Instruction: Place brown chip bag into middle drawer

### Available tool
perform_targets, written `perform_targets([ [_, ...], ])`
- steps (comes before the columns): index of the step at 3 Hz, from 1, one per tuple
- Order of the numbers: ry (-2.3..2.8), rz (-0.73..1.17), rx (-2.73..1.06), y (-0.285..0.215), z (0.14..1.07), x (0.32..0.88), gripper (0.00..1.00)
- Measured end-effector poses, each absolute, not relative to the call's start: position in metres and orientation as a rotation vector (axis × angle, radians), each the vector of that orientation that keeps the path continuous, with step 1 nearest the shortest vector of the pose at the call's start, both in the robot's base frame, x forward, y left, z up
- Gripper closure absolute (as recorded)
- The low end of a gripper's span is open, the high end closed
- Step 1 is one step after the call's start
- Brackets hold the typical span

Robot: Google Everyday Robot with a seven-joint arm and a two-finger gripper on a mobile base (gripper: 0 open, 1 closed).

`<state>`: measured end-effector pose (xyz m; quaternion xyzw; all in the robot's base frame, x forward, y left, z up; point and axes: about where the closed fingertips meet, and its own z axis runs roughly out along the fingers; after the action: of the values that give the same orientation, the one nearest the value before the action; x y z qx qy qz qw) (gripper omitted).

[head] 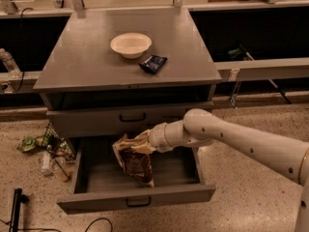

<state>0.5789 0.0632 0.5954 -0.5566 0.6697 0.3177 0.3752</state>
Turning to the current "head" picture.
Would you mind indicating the grey horizontal rail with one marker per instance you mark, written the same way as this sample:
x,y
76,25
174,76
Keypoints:
x,y
264,69

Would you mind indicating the open grey lower drawer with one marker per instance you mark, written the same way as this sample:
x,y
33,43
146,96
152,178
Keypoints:
x,y
99,183

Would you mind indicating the brown chip bag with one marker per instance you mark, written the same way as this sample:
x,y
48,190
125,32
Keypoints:
x,y
134,164

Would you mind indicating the dark blue snack packet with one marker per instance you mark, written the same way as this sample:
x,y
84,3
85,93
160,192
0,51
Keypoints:
x,y
153,64

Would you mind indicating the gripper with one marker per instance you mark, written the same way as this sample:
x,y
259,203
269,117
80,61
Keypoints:
x,y
157,137

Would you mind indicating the green object behind rail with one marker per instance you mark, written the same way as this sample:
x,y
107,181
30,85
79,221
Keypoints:
x,y
236,54

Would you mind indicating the black stand post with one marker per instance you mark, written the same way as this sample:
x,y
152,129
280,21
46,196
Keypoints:
x,y
19,199

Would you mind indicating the clear bottle at left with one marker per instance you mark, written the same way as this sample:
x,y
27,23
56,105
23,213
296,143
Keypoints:
x,y
9,63

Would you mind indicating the clear plastic bottle on floor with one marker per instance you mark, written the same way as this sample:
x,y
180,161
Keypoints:
x,y
45,164

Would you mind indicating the closed grey upper drawer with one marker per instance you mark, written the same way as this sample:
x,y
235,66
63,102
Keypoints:
x,y
118,120

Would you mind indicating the grey drawer cabinet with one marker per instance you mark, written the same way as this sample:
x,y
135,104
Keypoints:
x,y
90,90

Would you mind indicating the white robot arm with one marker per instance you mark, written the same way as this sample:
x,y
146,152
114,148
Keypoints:
x,y
284,155

